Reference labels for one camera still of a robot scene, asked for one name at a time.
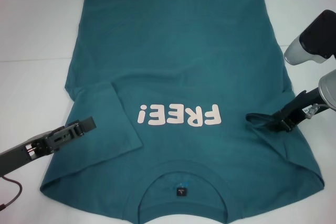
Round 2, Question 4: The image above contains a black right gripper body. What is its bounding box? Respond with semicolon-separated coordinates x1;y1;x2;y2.
274;89;330;133

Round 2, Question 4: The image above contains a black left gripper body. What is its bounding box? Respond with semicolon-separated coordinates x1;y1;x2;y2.
0;126;57;177

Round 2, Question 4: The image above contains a teal t-shirt with FREE print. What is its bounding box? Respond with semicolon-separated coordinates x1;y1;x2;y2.
39;0;326;224

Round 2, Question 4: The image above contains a right gripper cable with plug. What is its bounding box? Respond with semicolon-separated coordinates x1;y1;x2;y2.
304;104;323;119

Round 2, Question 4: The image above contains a gripper cable with plug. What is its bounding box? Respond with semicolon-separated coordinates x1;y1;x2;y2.
304;104;323;119
0;175;23;205

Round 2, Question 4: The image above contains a left gripper cable with plug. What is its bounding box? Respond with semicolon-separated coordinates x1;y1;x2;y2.
0;175;23;205

